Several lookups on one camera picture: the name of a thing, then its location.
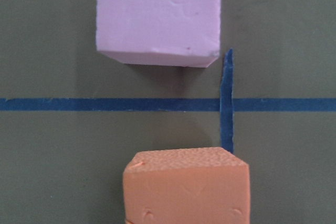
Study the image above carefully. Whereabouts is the orange foam block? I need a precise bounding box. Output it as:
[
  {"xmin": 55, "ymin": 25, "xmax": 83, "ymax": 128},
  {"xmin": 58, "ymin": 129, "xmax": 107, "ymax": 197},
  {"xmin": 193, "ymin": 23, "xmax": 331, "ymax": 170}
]
[{"xmin": 123, "ymin": 147, "xmax": 250, "ymax": 223}]

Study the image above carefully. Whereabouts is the pink foam block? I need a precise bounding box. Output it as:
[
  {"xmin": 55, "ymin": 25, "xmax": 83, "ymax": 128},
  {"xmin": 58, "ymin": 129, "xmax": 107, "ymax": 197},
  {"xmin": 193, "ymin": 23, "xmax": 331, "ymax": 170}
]
[{"xmin": 96, "ymin": 0, "xmax": 221, "ymax": 68}]

